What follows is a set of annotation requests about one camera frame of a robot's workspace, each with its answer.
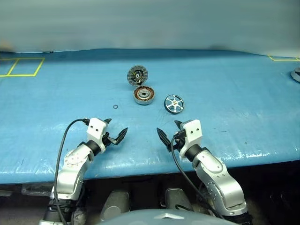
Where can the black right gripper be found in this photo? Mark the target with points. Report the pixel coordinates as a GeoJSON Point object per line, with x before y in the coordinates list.
{"type": "Point", "coordinates": [180, 137]}

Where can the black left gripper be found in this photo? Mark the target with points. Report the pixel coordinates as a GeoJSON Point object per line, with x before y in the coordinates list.
{"type": "Point", "coordinates": [107, 140]}

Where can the black spoked motor rotor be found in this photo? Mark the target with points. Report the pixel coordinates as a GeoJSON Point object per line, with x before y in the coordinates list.
{"type": "Point", "coordinates": [174, 103]}

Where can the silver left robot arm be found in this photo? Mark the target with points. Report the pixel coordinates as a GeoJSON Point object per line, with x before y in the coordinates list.
{"type": "Point", "coordinates": [70, 168]}

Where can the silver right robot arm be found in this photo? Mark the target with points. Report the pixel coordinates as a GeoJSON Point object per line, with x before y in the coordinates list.
{"type": "Point", "coordinates": [218, 178]}

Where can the copper wound motor stator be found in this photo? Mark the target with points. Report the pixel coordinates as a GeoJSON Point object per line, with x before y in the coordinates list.
{"type": "Point", "coordinates": [144, 95]}

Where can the blue table cover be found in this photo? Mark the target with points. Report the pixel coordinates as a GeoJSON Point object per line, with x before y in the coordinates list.
{"type": "Point", "coordinates": [70, 93]}

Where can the grey rounded shape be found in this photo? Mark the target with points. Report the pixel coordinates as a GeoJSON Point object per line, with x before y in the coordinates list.
{"type": "Point", "coordinates": [178, 199]}
{"type": "Point", "coordinates": [116, 204]}

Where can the grey robot torso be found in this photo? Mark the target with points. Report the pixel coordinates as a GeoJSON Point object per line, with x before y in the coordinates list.
{"type": "Point", "coordinates": [164, 218]}

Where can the round silver metal part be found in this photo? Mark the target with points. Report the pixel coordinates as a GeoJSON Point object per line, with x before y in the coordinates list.
{"type": "Point", "coordinates": [296, 75]}

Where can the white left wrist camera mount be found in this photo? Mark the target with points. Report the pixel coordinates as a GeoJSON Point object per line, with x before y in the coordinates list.
{"type": "Point", "coordinates": [95, 129]}

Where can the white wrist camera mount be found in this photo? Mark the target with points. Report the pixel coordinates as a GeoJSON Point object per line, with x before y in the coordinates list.
{"type": "Point", "coordinates": [95, 129]}
{"type": "Point", "coordinates": [192, 131]}

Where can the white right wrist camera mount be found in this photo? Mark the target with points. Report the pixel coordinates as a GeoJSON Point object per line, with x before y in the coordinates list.
{"type": "Point", "coordinates": [192, 131]}

